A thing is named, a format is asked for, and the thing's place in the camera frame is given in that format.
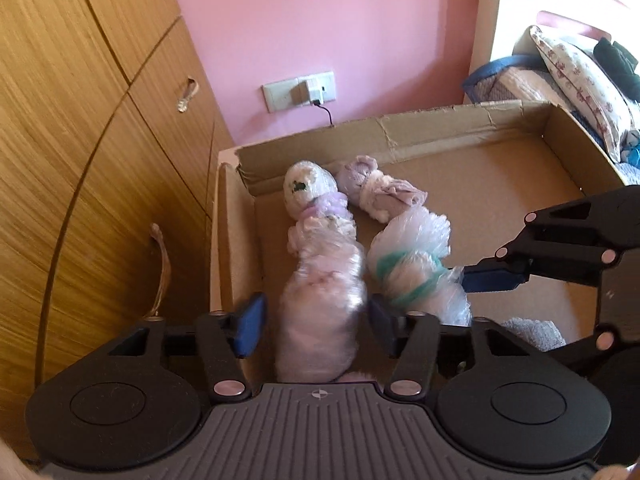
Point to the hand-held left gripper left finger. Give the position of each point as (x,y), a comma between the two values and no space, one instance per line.
(250,322)

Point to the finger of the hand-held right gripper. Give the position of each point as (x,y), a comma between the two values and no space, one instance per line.
(492,280)
(595,347)

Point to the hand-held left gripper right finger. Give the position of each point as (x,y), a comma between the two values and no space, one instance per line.
(381,314)

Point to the plastic-wrapped bundle with purple tie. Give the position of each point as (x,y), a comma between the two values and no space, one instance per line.
(320,300)

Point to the grey knitted cloth bundle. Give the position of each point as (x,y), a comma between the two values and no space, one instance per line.
(532,332)

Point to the plastic-wrapped bundle with teal tie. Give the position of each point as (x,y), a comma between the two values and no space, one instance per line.
(415,240)

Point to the brown cardboard box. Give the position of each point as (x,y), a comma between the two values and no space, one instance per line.
(500,185)

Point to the teal cloth item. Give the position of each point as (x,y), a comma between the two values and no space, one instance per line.
(632,152)

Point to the blue patchwork quilt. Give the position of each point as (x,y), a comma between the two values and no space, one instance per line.
(515,80)

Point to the floral pillow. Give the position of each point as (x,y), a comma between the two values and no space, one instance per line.
(585,80)

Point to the white plug-in charger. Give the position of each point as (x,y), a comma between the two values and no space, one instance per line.
(306,91)

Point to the dark green cloth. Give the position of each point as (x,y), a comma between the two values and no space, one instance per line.
(617,62)

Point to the wooden wardrobe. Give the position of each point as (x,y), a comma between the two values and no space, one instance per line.
(75,135)

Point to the wall socket plate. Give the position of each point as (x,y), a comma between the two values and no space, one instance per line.
(280,95)

